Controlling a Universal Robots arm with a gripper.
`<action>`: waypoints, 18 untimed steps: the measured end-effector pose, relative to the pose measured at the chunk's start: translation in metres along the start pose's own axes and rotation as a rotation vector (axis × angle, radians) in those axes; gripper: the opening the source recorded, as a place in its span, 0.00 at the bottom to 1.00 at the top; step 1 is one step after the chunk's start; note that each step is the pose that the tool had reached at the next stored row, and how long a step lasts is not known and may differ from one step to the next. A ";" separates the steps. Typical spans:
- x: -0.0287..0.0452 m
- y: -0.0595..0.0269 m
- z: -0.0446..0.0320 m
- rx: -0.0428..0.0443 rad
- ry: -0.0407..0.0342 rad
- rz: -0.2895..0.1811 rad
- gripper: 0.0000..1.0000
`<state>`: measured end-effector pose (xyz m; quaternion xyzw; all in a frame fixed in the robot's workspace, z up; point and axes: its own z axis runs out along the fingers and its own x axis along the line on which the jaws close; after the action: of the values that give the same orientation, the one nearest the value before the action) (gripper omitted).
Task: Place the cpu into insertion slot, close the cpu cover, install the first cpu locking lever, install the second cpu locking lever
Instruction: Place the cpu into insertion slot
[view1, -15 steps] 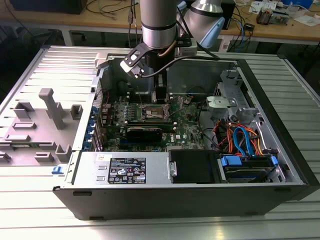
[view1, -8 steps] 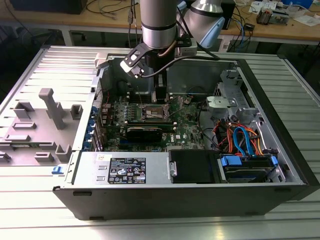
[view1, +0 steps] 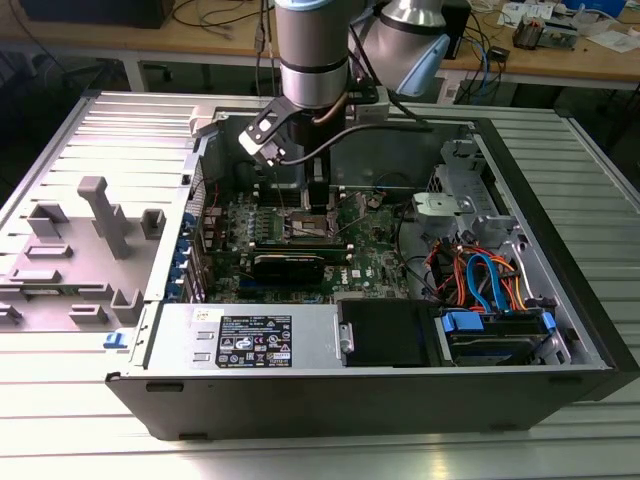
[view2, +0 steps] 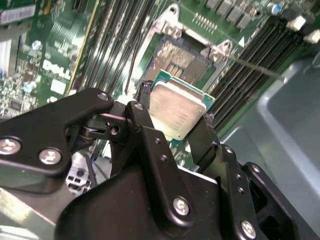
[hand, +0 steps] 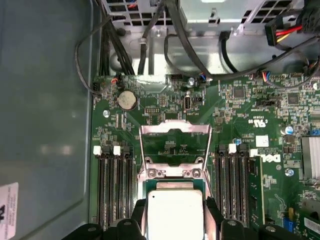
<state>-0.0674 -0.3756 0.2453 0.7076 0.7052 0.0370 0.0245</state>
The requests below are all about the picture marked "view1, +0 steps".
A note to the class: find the silver topped CPU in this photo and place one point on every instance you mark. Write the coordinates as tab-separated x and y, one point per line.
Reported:
305	199

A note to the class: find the hard disk in blue carrier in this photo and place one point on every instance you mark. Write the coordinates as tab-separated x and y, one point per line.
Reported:
495	345

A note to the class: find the small blue plastic clip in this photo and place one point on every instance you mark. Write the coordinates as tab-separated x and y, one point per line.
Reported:
114	341

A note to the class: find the small grey wrist camera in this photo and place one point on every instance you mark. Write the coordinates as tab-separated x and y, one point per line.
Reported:
372	102

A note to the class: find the blue slot latch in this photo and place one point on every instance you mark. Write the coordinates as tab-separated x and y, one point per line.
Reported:
178	272
175	291
183	249
187	224

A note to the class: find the metal heat sink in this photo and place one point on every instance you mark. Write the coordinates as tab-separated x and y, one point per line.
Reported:
529	32

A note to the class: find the wooden desk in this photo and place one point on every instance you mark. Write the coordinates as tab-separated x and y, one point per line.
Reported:
100	37

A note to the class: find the black open PC case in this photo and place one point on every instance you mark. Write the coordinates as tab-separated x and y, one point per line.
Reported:
350	400

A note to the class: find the black tower unit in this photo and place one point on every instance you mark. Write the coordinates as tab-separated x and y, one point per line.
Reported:
462	30

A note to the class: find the silver power supply with label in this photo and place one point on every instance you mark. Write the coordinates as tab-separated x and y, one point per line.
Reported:
175	340

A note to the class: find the grey metal computer part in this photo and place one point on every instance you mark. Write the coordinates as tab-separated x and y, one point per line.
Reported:
562	35

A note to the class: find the large black box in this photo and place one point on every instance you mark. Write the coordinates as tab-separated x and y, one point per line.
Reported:
100	12

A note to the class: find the small black box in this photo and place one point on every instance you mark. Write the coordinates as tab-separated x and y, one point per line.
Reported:
499	54

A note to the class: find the silver metal bracket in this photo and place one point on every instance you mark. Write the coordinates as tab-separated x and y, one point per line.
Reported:
440	205

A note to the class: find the white paper sheet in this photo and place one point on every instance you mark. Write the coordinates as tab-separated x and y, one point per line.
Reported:
615	41

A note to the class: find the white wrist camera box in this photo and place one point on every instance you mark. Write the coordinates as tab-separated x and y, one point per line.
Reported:
265	152

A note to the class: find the grey parts rack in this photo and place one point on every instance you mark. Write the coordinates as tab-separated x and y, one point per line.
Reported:
75	265

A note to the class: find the light grey block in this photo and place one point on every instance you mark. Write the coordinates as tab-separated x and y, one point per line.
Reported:
202	120

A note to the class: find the green motherboard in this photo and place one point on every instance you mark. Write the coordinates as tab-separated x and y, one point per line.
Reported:
370	250

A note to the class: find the CPU socket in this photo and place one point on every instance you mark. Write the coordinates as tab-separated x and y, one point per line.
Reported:
300	227

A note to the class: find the thin metal locking lever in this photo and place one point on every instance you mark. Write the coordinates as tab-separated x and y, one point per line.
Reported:
280	197

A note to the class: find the black RAM slot bank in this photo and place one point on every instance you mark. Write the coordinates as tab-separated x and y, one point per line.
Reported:
300	246
267	192

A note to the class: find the white printed card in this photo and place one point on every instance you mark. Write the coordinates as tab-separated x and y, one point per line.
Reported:
515	14

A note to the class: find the silver drive cage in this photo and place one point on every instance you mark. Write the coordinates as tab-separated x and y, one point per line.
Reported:
460	160

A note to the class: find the black graphics card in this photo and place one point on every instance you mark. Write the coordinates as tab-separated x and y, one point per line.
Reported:
287	270

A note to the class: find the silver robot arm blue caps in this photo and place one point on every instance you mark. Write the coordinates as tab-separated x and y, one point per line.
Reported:
312	50

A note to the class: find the white label sheet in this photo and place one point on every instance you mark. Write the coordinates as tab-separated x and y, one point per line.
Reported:
453	90

